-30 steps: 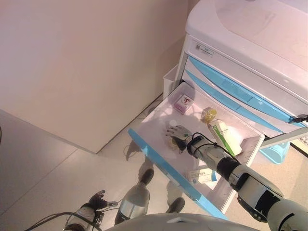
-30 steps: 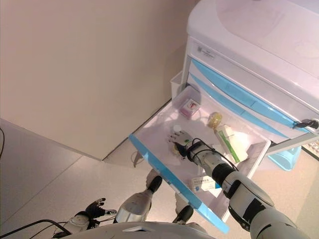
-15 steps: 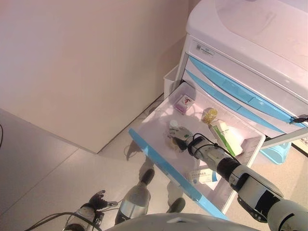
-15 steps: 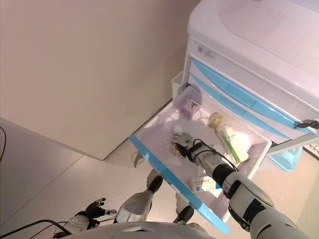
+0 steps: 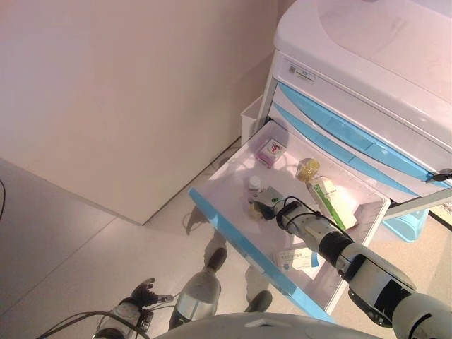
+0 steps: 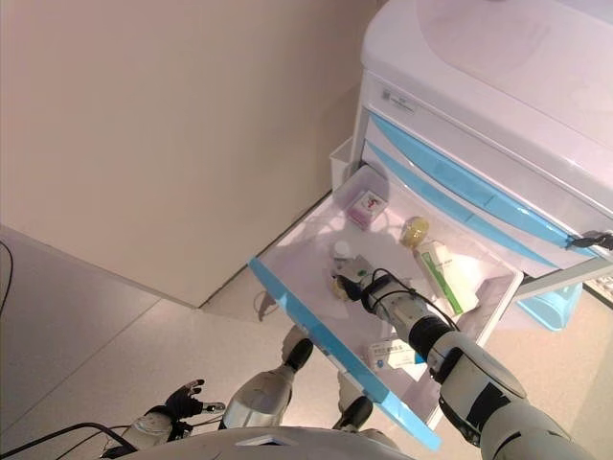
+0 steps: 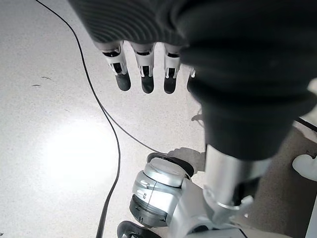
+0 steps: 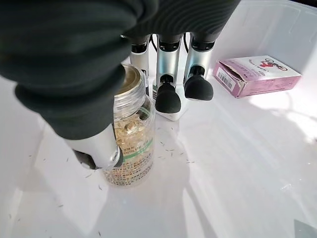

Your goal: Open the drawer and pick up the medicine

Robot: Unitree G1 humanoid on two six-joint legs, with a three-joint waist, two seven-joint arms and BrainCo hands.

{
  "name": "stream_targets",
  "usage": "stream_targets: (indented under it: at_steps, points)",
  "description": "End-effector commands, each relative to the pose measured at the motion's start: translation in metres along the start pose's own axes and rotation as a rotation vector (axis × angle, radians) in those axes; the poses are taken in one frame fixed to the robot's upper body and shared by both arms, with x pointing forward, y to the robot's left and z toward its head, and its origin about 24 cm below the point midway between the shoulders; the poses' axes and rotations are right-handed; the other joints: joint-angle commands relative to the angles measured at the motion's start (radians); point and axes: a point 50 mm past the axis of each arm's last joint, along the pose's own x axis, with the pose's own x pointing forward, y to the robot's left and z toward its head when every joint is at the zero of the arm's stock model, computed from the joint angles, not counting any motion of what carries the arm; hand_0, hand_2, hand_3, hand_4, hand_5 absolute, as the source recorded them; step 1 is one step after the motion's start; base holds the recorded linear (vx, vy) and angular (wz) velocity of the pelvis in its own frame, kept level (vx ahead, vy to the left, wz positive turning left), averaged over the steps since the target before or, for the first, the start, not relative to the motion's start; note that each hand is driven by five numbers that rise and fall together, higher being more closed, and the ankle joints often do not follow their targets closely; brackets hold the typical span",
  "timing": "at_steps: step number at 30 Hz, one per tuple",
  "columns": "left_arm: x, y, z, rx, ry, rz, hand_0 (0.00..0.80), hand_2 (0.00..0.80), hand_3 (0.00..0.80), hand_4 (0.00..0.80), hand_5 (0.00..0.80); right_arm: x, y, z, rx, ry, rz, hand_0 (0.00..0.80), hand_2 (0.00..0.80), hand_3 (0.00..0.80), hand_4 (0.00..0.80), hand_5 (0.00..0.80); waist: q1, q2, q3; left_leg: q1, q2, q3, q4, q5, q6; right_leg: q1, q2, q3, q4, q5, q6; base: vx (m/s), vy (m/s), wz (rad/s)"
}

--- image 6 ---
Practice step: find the blue white medicine box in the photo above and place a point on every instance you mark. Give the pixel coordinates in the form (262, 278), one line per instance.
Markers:
(388, 355)

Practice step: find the silver robot right leg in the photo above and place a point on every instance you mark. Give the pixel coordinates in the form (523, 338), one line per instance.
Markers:
(354, 407)

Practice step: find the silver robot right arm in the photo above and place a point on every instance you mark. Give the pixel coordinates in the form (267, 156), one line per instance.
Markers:
(479, 378)

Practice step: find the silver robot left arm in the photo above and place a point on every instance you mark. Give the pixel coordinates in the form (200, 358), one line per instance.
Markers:
(148, 426)

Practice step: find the green white medicine box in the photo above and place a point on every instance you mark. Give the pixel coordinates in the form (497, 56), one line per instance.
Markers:
(443, 275)

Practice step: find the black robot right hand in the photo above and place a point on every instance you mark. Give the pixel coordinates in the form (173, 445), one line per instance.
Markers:
(359, 280)

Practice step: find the white medical cart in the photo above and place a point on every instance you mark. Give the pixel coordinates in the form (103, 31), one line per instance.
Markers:
(503, 72)

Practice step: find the blue fronted cart drawer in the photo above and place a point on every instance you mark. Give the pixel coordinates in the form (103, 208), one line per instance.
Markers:
(431, 189)
(455, 172)
(306, 268)

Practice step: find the silver robot left leg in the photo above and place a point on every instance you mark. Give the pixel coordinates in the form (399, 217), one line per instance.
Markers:
(268, 388)

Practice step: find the white side bin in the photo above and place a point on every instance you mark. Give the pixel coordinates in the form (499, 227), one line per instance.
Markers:
(341, 165)

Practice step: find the pink white medicine box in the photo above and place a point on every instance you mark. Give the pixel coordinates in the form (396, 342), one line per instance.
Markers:
(366, 207)

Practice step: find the black key in lock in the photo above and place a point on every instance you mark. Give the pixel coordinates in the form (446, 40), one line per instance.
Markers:
(589, 238)

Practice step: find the silver robot leg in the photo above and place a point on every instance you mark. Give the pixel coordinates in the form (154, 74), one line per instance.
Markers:
(354, 407)
(268, 388)

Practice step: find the waste bin with blue lid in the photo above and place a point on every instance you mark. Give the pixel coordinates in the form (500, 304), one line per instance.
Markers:
(551, 306)

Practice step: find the grey robot torso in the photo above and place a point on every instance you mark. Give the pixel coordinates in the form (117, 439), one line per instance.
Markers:
(287, 445)

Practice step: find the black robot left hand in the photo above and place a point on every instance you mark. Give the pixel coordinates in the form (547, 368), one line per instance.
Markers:
(184, 402)

